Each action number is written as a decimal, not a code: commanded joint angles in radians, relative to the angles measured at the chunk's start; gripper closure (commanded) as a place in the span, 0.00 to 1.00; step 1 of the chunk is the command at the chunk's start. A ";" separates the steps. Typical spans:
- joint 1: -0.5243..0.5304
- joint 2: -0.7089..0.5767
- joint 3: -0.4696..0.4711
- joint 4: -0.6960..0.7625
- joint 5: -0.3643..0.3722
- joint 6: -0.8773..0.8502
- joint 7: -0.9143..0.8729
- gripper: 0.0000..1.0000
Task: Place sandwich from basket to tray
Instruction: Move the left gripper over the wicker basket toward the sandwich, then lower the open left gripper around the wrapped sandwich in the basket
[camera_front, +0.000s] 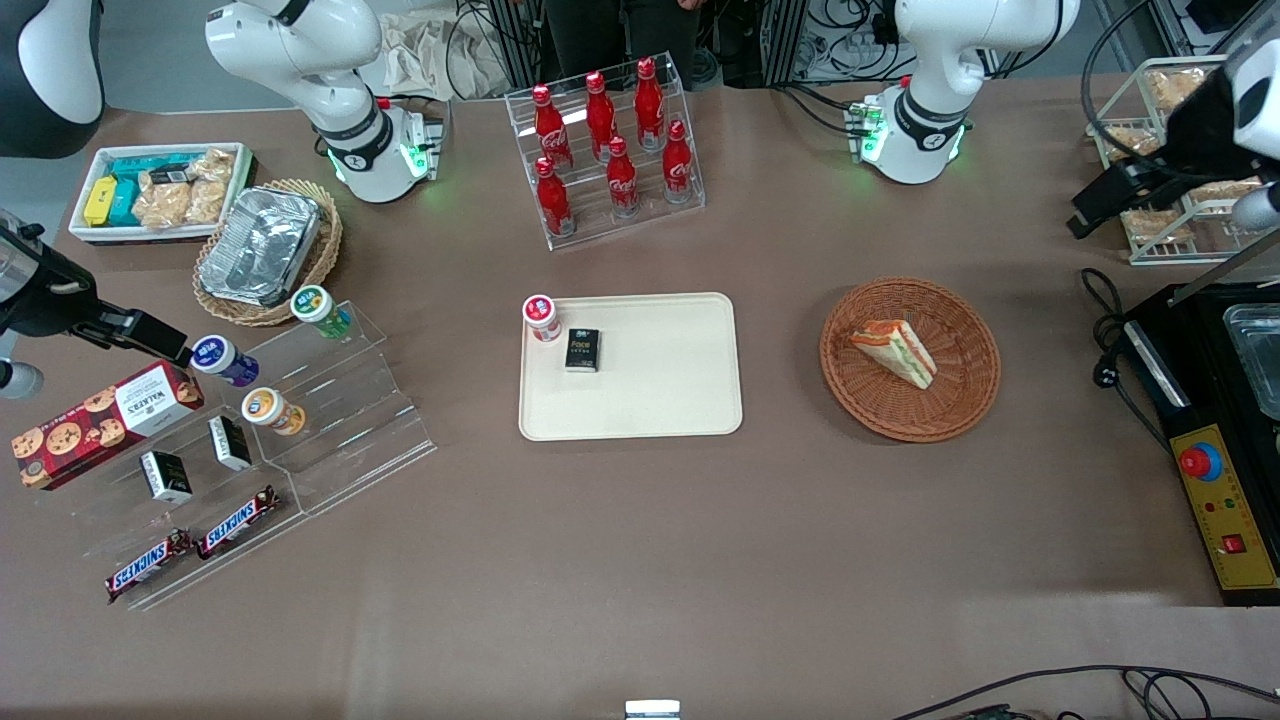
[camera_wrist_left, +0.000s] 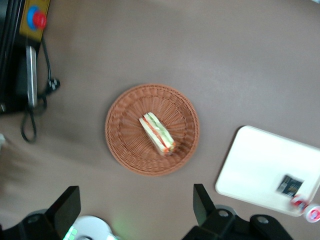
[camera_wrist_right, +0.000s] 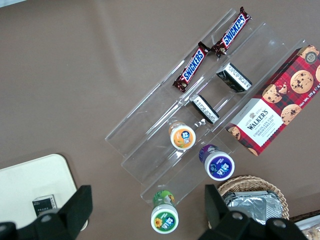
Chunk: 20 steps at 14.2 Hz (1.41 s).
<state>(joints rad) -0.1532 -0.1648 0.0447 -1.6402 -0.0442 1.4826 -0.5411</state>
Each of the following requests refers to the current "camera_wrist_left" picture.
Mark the black box with gold print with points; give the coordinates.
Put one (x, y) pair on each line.
(290, 186)

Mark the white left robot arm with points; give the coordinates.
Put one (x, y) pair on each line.
(92, 227)

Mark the red lid yogurt cup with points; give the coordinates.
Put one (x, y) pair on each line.
(300, 203)

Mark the triangular sandwich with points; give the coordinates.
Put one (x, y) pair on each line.
(155, 132)

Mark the black heating appliance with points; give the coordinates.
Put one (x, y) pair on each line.
(15, 82)

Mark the round brown wicker basket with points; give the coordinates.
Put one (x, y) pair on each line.
(130, 150)

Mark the cream plastic tray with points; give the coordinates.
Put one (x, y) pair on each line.
(250, 162)

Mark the yellow control panel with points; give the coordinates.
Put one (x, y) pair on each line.
(26, 30)

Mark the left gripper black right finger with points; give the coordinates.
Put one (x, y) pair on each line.
(201, 205)

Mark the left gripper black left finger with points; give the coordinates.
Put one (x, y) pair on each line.
(66, 210)

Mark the red emergency stop button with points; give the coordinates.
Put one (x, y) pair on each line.
(40, 20)

